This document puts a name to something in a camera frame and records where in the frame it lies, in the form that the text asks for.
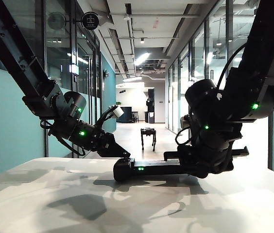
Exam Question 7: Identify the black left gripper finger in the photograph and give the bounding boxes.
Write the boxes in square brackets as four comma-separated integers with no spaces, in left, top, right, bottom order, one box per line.
[97,134,131,158]

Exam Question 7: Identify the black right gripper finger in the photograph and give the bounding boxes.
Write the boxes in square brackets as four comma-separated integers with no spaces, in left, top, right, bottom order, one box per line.
[178,160,201,176]
[211,159,234,174]

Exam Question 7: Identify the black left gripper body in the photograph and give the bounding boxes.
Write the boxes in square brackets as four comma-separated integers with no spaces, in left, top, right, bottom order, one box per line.
[90,125,112,153]

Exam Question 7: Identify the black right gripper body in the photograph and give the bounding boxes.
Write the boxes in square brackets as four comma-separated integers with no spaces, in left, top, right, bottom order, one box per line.
[163,144,249,162]

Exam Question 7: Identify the black remote control with sticker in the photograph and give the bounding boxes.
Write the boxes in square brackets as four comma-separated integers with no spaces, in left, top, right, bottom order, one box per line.
[113,157,210,182]

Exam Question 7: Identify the black quadruped robot dog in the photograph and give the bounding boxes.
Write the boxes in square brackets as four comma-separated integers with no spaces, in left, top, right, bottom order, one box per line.
[140,128,156,151]

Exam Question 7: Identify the dark bar counter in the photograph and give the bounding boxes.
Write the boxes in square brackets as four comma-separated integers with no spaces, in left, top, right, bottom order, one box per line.
[120,106,133,124]

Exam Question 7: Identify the long linear ceiling light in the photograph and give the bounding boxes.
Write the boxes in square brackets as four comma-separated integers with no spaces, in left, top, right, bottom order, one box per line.
[134,52,150,67]

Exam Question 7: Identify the round black hanging sign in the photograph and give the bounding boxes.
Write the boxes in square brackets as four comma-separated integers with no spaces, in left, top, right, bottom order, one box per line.
[81,12,100,31]

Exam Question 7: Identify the black right camera cable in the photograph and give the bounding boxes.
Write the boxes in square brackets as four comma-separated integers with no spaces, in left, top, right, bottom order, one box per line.
[174,127,193,146]

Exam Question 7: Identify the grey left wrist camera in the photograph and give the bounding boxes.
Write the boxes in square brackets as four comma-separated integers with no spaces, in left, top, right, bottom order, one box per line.
[95,104,125,133]

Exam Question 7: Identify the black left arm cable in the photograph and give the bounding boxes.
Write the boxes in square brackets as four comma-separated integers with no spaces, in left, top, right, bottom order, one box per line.
[39,118,86,156]

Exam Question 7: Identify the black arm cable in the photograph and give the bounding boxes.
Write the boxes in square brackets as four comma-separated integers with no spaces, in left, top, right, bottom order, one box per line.
[216,43,247,90]
[39,118,86,156]

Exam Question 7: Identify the long black door handle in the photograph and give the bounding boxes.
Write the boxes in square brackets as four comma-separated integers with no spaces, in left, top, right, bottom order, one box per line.
[86,56,94,124]

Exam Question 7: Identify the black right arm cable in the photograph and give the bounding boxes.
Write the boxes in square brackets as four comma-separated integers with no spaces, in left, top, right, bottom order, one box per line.
[216,43,247,90]

